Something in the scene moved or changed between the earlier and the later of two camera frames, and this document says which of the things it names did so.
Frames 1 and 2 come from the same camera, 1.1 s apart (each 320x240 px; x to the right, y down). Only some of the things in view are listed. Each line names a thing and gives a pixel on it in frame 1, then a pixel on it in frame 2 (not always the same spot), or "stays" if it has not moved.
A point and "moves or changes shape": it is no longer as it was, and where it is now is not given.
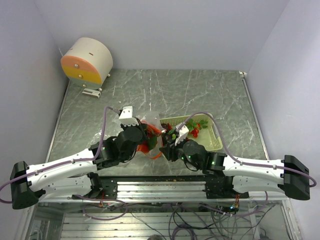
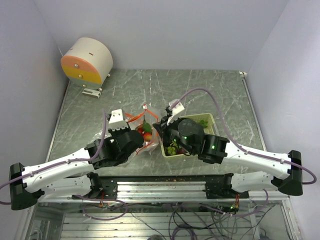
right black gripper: [169, 150] -> [163, 128]
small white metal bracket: [92, 92] stays
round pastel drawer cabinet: [87, 62] stays
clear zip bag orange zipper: [152, 123] moves or changes shape
